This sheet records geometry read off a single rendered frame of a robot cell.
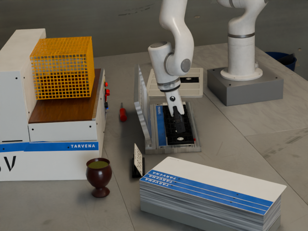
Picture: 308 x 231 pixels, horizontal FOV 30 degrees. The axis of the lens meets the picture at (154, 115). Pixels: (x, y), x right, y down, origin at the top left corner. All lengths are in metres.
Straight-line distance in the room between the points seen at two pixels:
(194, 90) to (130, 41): 1.90
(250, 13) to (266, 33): 2.38
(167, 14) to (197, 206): 0.70
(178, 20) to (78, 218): 0.75
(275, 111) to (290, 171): 0.53
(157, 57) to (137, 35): 2.54
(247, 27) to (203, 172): 0.95
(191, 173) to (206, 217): 0.16
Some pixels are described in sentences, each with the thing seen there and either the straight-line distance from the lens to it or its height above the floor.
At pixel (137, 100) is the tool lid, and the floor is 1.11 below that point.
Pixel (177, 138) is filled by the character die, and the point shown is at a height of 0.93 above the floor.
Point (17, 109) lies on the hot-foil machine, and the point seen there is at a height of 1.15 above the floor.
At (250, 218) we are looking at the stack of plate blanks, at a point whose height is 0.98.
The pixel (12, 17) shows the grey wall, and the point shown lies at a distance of 4.39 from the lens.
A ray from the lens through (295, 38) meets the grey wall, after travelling 5.00.
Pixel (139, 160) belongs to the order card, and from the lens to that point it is 2.01.
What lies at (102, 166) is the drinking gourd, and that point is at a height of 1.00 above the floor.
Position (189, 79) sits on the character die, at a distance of 2.80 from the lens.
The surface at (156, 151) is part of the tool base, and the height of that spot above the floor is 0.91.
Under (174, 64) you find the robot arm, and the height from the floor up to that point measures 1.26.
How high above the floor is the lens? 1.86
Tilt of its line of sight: 23 degrees down
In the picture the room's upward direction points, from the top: 3 degrees counter-clockwise
